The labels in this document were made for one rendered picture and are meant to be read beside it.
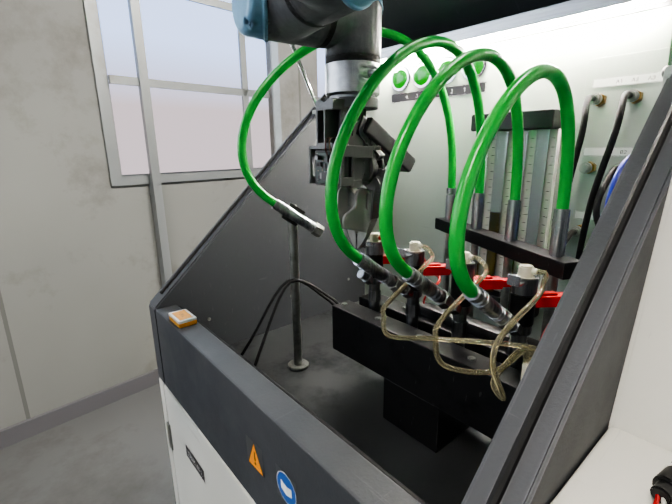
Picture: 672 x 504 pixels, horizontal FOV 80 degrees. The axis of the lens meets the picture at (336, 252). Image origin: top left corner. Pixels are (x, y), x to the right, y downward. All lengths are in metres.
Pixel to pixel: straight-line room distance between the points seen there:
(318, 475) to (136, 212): 1.90
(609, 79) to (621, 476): 0.54
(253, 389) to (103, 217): 1.72
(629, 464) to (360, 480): 0.22
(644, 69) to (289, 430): 0.67
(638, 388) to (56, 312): 2.10
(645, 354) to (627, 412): 0.06
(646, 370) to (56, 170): 2.04
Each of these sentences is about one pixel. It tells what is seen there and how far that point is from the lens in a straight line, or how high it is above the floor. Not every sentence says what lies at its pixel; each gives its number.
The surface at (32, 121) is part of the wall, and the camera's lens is 2.10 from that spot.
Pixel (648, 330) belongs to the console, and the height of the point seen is 1.07.
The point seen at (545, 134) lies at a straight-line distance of 0.76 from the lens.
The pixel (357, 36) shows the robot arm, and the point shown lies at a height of 1.37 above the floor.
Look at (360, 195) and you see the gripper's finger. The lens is 0.57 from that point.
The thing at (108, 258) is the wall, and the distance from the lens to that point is 2.20.
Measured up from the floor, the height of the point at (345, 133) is 1.25.
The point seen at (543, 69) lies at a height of 1.31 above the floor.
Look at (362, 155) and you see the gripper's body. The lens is 0.55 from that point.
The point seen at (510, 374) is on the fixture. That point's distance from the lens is 0.52.
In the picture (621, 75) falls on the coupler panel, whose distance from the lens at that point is 0.76.
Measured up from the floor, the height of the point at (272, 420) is 0.95.
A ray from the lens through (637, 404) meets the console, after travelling 0.48.
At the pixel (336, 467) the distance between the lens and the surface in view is 0.42.
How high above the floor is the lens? 1.24
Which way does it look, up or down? 15 degrees down
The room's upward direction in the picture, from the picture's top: 1 degrees counter-clockwise
